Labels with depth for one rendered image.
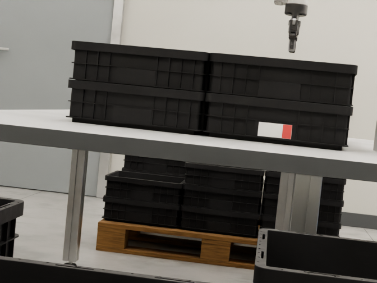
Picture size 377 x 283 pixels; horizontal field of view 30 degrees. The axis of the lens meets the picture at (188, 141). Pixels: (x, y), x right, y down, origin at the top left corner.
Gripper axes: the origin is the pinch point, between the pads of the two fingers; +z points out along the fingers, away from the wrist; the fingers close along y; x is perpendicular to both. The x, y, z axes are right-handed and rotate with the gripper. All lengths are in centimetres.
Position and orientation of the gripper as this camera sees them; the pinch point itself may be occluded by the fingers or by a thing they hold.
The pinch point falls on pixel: (292, 47)
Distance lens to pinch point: 240.6
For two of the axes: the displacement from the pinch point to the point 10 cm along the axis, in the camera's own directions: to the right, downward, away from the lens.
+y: 1.7, -0.4, 9.8
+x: -9.8, -1.1, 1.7
